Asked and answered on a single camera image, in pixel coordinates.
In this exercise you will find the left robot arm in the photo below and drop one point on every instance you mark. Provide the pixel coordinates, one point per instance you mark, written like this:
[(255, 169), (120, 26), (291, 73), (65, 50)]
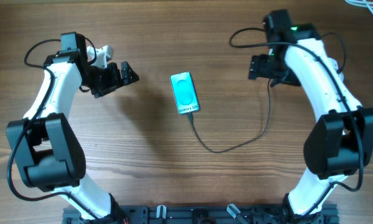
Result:
[(43, 145)]

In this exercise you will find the teal screen smartphone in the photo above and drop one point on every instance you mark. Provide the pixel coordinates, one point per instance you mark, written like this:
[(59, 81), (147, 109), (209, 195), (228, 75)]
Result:
[(184, 93)]

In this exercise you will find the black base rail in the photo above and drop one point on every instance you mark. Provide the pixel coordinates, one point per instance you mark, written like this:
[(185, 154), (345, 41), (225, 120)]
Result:
[(264, 213)]

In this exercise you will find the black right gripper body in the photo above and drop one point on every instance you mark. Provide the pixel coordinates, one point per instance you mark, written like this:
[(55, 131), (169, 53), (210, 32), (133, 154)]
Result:
[(267, 67)]

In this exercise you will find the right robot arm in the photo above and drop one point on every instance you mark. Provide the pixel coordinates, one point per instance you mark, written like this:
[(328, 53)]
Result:
[(341, 142)]

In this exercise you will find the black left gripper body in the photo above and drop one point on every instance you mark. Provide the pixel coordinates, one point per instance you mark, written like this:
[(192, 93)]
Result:
[(102, 79)]

